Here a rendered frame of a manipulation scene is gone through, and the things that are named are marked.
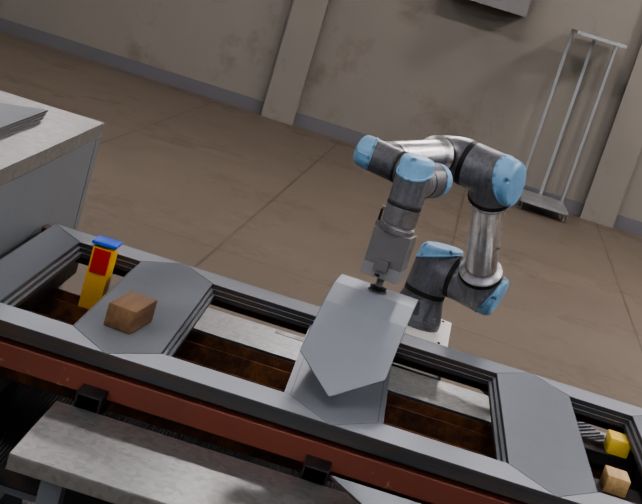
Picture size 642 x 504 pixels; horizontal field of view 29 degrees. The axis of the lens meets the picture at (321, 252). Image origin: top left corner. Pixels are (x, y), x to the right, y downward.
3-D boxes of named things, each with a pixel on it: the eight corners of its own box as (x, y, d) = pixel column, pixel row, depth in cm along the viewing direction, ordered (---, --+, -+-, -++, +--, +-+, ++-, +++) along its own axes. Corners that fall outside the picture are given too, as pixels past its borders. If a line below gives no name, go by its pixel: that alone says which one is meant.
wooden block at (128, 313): (129, 335, 250) (136, 312, 249) (102, 324, 251) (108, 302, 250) (152, 321, 261) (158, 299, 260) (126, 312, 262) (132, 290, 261)
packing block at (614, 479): (625, 498, 264) (631, 482, 263) (602, 491, 264) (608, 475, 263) (621, 487, 270) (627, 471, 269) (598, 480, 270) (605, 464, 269)
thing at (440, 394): (658, 487, 314) (663, 476, 314) (165, 331, 318) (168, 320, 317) (646, 457, 334) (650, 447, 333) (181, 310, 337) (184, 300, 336)
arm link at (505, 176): (462, 277, 350) (480, 131, 311) (510, 300, 345) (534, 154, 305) (440, 304, 344) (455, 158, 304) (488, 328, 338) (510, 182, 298)
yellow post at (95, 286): (93, 327, 296) (113, 252, 292) (73, 321, 296) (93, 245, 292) (99, 321, 301) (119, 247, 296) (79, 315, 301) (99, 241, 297)
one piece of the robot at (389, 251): (373, 211, 263) (350, 283, 267) (412, 225, 260) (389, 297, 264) (385, 205, 272) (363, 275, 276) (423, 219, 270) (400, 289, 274)
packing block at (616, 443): (626, 459, 288) (632, 444, 287) (605, 453, 288) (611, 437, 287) (622, 450, 294) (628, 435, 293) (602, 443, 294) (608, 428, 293)
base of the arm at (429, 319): (395, 304, 358) (407, 273, 355) (443, 326, 354) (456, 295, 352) (381, 313, 343) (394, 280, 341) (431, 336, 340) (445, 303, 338)
